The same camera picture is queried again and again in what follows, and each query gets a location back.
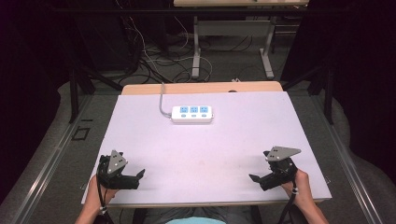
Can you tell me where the person's left hand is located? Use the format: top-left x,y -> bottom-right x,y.
84,174 -> 120,213

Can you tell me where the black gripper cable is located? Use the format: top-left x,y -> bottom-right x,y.
277,178 -> 298,224
96,174 -> 110,224

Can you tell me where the grey power strip cable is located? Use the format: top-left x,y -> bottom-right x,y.
159,81 -> 173,119

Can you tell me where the white table mat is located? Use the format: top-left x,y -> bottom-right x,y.
81,91 -> 332,208

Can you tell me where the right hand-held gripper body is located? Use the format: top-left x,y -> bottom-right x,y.
259,146 -> 303,191

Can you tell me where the white power strip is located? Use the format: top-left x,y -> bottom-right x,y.
170,105 -> 216,124

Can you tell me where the white metal desk frame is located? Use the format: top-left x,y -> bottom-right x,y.
173,0 -> 310,80

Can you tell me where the wooden table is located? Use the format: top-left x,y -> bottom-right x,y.
120,80 -> 284,96

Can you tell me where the metal floor rail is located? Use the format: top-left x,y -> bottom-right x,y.
311,92 -> 379,224
12,92 -> 94,224

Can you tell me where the person's right hand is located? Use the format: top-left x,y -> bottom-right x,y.
280,169 -> 314,209

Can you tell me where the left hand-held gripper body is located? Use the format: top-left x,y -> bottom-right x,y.
96,149 -> 140,190

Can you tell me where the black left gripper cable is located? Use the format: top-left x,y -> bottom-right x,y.
96,174 -> 110,224

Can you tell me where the tangle of floor cables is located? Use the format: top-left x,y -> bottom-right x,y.
115,0 -> 216,84

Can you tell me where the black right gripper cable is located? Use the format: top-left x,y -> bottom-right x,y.
277,178 -> 298,224

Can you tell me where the black metal stand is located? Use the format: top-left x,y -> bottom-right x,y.
281,63 -> 334,125
68,60 -> 123,124

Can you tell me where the person's clothing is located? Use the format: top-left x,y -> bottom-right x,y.
133,206 -> 260,224

